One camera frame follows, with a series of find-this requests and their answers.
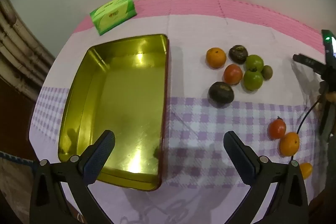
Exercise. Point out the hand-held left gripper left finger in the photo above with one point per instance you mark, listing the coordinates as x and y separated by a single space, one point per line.
101 153

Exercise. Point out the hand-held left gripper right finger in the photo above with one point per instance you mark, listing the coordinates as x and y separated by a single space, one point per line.
237 153

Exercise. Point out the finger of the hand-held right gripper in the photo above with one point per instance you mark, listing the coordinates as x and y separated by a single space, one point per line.
307 61

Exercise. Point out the brown kiwi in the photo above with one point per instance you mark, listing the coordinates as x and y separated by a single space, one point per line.
267 72

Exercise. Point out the red tomato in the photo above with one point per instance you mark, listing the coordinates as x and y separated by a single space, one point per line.
276 129
232 74

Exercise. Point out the round orange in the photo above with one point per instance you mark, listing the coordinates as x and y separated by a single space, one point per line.
289 144
215 57

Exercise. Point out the dark round fruit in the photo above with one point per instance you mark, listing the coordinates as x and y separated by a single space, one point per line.
221 94

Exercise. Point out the gold metal tin tray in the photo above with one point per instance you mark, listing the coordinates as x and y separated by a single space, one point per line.
131 98

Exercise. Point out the yellow-orange citrus fruit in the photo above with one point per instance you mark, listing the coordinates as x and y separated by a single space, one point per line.
306 170

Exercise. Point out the green round fruit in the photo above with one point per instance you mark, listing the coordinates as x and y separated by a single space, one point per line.
253 80
254 62

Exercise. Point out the dark wrinkled mangosteen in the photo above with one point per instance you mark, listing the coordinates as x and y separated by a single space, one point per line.
238 54

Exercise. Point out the beige cloth with blue trim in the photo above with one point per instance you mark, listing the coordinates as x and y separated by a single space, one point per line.
13 187

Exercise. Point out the green tissue pack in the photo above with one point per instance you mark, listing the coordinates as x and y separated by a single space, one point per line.
113 15

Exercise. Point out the bamboo furniture frame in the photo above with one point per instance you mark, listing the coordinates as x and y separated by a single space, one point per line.
18 50

